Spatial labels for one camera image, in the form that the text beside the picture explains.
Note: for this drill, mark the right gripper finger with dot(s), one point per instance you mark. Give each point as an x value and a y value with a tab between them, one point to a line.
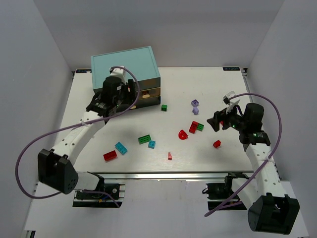
214	124
225	124

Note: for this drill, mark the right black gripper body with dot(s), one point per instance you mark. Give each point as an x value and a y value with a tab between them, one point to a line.
220	119

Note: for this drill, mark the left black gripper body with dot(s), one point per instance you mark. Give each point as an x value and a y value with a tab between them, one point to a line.
130	89

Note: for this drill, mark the red long lego brick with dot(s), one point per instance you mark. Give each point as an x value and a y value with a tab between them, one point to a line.
193	127

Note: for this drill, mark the small red lego brick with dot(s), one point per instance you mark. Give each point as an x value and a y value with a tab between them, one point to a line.
216	144

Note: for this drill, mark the red arch lego piece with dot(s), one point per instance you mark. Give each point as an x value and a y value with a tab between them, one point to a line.
182	135

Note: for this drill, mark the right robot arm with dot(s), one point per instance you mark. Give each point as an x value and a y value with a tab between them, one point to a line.
270	208

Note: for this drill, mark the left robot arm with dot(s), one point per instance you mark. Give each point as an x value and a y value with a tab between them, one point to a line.
56	166

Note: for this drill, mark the purple lego brick lower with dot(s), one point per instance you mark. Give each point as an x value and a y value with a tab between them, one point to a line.
195	111

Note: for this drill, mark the purple lego brick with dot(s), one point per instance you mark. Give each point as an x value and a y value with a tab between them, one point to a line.
195	111
195	103

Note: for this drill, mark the purple lego brick upper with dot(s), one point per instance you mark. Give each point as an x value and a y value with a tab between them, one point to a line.
195	103

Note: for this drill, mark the small green lego cube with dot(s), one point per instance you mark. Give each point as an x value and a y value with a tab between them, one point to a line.
164	108

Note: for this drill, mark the green long lego brick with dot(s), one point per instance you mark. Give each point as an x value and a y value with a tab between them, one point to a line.
144	139

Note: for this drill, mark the long cyan lego brick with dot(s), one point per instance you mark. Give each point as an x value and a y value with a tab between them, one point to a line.
121	148

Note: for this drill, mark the small cyan lego brick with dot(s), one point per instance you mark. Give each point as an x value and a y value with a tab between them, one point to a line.
151	144

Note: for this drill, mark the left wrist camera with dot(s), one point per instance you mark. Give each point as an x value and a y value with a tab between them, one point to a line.
117	72

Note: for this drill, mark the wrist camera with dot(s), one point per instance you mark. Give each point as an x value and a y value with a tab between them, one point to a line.
117	72
231	103

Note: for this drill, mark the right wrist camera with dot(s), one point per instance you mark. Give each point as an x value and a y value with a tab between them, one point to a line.
231	103

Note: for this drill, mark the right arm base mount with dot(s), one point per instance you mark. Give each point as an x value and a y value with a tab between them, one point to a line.
217	192

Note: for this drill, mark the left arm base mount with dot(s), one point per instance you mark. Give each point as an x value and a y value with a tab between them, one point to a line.
111	195

